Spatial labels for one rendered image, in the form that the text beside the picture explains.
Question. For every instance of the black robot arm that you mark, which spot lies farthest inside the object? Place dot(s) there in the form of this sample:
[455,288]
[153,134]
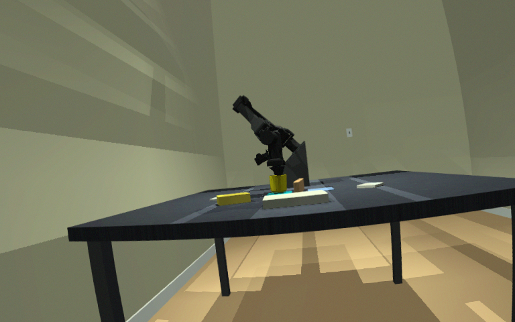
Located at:
[266,132]

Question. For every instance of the tan wooden bar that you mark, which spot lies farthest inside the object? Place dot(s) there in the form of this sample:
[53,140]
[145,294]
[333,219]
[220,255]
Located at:
[299,186]

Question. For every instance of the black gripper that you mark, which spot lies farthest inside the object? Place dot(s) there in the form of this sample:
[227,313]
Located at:
[276,159]

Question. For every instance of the cream flat bar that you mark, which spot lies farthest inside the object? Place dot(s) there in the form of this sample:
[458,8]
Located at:
[295,199]

